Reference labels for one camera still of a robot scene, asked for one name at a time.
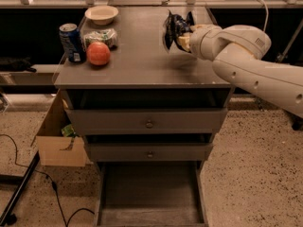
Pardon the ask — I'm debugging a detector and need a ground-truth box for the green packet in box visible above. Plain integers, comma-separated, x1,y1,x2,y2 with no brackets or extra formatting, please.
61,124,78,137

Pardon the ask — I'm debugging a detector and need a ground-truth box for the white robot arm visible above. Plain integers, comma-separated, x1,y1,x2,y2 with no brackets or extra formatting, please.
177,25,303,117

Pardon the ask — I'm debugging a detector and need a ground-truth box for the red apple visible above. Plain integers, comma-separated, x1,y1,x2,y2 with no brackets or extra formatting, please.
86,42,111,66

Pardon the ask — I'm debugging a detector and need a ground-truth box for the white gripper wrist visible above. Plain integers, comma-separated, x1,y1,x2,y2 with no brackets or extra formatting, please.
177,24,225,61

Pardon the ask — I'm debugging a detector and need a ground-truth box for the blue soda can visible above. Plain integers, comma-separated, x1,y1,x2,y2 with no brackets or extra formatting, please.
59,23,86,62

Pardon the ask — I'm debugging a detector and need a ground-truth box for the black object on ledge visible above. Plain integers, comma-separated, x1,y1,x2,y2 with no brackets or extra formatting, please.
0,57,37,73

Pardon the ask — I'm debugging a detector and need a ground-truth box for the black floor cable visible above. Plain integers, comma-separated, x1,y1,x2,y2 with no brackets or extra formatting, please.
0,133,96,227

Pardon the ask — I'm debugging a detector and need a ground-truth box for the grey open bottom drawer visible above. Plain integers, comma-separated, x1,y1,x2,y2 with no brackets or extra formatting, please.
94,162,208,227

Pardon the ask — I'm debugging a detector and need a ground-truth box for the grey drawer cabinet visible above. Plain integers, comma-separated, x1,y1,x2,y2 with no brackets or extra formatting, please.
52,5,243,227

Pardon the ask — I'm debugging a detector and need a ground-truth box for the grey top drawer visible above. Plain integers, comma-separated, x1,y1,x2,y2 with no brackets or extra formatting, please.
66,109,227,136

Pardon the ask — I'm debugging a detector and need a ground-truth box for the grey middle drawer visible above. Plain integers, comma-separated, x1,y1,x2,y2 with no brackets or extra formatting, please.
85,143,213,162

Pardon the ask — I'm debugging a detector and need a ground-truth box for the black metal floor bar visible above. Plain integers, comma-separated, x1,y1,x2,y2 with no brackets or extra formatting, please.
0,153,40,227

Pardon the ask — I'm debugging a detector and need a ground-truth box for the cardboard box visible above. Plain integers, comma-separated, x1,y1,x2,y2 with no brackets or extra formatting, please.
36,93,87,166

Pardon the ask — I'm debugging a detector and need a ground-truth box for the white bowl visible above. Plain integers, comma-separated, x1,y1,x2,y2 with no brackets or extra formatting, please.
85,6,118,26

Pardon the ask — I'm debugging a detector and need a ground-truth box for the white hanging cable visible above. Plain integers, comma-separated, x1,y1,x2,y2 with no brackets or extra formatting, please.
255,0,270,33

